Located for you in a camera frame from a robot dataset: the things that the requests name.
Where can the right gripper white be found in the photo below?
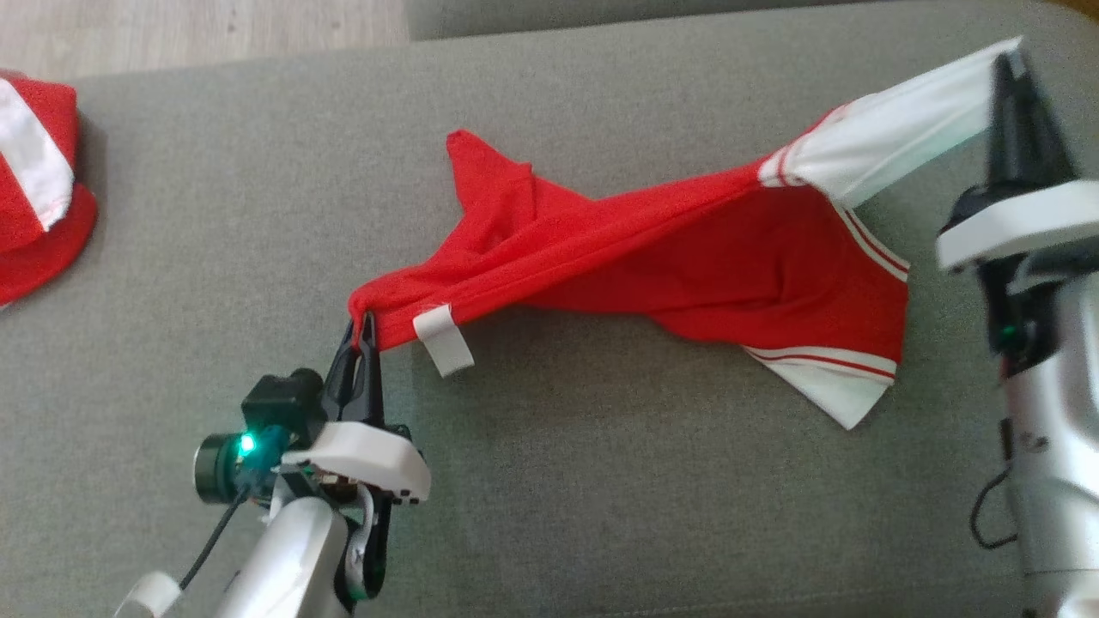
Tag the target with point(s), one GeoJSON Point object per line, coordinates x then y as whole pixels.
{"type": "Point", "coordinates": [1022, 223]}

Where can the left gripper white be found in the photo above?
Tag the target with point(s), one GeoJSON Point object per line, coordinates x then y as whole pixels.
{"type": "Point", "coordinates": [369, 459]}

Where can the red garment with white band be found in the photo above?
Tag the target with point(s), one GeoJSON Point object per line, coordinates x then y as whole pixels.
{"type": "Point", "coordinates": [51, 257]}

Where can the red garment white striped trim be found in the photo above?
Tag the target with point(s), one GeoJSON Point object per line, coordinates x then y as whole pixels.
{"type": "Point", "coordinates": [687, 266]}

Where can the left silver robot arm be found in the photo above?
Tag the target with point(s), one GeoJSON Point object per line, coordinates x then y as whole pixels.
{"type": "Point", "coordinates": [292, 558]}

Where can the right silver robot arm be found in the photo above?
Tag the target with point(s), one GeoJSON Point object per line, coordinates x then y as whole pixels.
{"type": "Point", "coordinates": [1056, 446]}

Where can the large grey sofa seat cushion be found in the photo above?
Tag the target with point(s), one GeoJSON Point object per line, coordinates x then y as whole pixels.
{"type": "Point", "coordinates": [601, 515]}

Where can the small grey sofa cushion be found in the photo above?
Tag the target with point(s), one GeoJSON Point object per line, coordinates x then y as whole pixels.
{"type": "Point", "coordinates": [558, 13]}

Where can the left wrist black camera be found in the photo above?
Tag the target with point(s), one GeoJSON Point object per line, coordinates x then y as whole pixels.
{"type": "Point", "coordinates": [275, 403]}

